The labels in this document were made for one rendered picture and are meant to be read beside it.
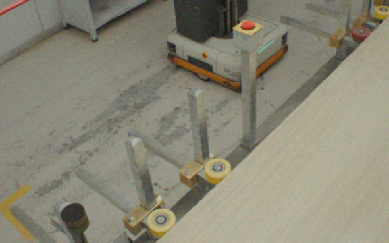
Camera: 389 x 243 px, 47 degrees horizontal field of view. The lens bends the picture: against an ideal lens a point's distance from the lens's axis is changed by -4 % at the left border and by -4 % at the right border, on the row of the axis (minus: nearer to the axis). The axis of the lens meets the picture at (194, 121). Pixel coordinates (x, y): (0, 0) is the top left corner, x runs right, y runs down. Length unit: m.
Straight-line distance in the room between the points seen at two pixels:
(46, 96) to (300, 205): 2.48
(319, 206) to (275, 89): 1.93
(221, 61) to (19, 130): 1.43
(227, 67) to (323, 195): 1.79
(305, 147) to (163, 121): 1.63
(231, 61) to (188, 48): 0.36
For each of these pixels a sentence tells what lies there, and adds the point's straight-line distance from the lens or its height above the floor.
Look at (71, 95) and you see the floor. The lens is 3.41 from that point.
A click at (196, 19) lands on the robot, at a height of 0.47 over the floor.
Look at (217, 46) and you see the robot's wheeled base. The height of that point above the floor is 0.28.
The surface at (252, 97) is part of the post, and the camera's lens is 1.61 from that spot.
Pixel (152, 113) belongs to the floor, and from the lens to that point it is 3.07.
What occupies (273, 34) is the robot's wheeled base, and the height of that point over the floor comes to 0.27.
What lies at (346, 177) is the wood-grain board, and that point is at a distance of 1.43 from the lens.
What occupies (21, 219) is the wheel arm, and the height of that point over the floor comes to 0.86.
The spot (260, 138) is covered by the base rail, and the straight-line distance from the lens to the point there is 1.81.
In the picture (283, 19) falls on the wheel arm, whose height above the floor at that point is 0.84.
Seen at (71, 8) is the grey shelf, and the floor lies 0.26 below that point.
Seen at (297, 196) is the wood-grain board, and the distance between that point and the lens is 1.36.
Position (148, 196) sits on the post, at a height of 0.91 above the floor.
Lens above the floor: 1.95
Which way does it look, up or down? 41 degrees down
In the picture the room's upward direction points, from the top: 6 degrees counter-clockwise
